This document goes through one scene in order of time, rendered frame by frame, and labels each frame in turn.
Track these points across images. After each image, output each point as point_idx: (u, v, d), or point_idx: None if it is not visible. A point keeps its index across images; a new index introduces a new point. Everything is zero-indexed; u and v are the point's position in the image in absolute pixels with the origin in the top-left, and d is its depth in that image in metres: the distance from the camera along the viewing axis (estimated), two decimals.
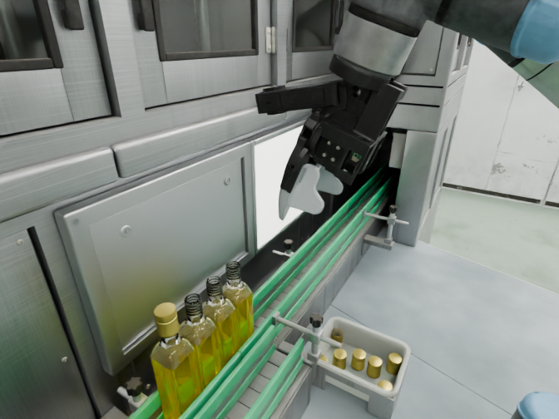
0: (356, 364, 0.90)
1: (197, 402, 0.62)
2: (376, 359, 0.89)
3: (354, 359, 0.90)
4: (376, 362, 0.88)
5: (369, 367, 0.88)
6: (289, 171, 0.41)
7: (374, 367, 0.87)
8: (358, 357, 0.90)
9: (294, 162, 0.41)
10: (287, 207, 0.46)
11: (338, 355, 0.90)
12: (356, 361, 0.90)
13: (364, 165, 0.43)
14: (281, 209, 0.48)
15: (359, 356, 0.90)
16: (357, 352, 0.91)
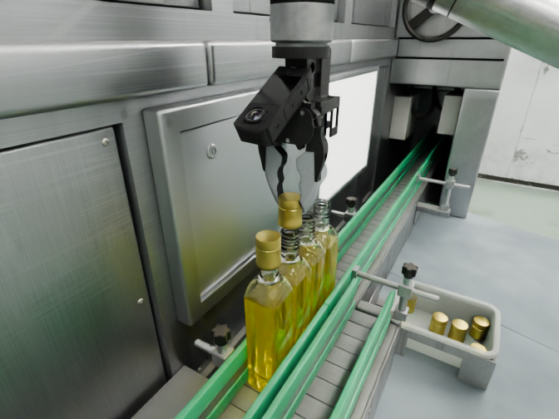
0: (437, 328, 0.81)
1: (293, 354, 0.53)
2: (460, 322, 0.80)
3: (436, 322, 0.81)
4: (462, 325, 0.79)
5: (454, 330, 0.79)
6: (324, 160, 0.44)
7: (461, 330, 0.78)
8: (439, 319, 0.80)
9: (326, 150, 0.44)
10: (311, 195, 0.48)
11: (294, 198, 0.49)
12: (437, 324, 0.81)
13: None
14: (301, 205, 0.49)
15: (441, 318, 0.81)
16: (437, 315, 0.82)
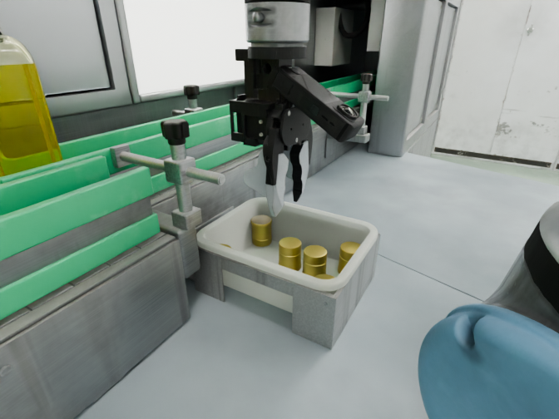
0: (284, 260, 0.52)
1: None
2: (317, 248, 0.51)
3: (281, 250, 0.52)
4: (316, 252, 0.50)
5: (305, 260, 0.50)
6: (308, 144, 0.50)
7: (313, 258, 0.49)
8: (285, 245, 0.51)
9: (307, 134, 0.50)
10: (296, 184, 0.52)
11: None
12: (284, 253, 0.51)
13: None
14: (298, 196, 0.52)
15: (289, 244, 0.52)
16: (287, 240, 0.53)
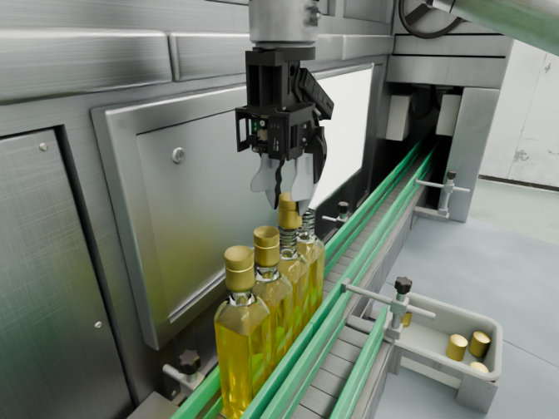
0: None
1: (270, 383, 0.47)
2: (459, 338, 0.74)
3: None
4: (460, 342, 0.73)
5: (452, 347, 0.73)
6: None
7: (460, 347, 0.72)
8: None
9: None
10: (269, 192, 0.49)
11: (269, 234, 0.44)
12: None
13: (268, 146, 0.40)
14: (279, 200, 0.50)
15: None
16: (288, 197, 0.49)
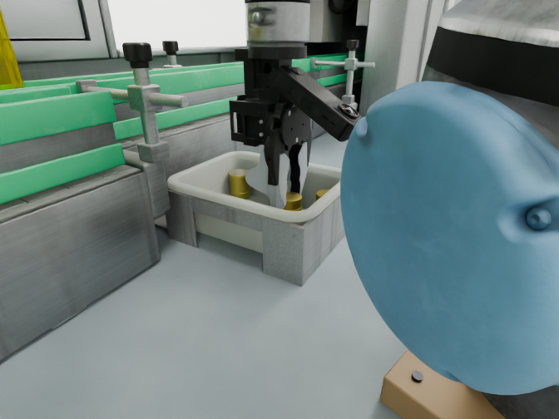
0: None
1: None
2: (292, 194, 0.50)
3: None
4: (291, 197, 0.49)
5: None
6: (307, 145, 0.50)
7: (287, 203, 0.48)
8: None
9: (305, 135, 0.50)
10: (294, 185, 0.52)
11: None
12: None
13: None
14: None
15: None
16: None
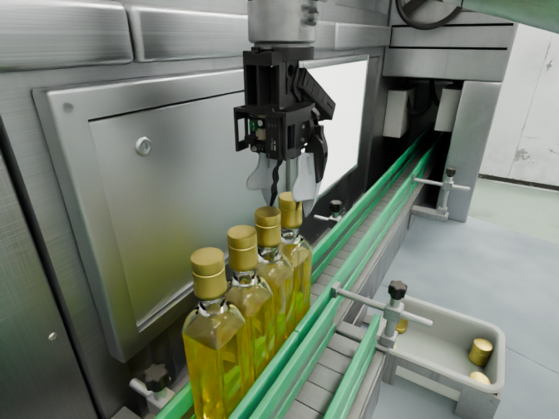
0: (278, 230, 0.45)
1: (248, 401, 0.42)
2: (286, 194, 0.49)
3: (274, 222, 0.44)
4: None
5: (297, 206, 0.48)
6: None
7: None
8: (274, 214, 0.44)
9: None
10: (265, 190, 0.50)
11: (245, 234, 0.39)
12: (277, 223, 0.44)
13: (266, 145, 0.40)
14: (274, 199, 0.51)
15: (273, 212, 0.45)
16: (264, 212, 0.44)
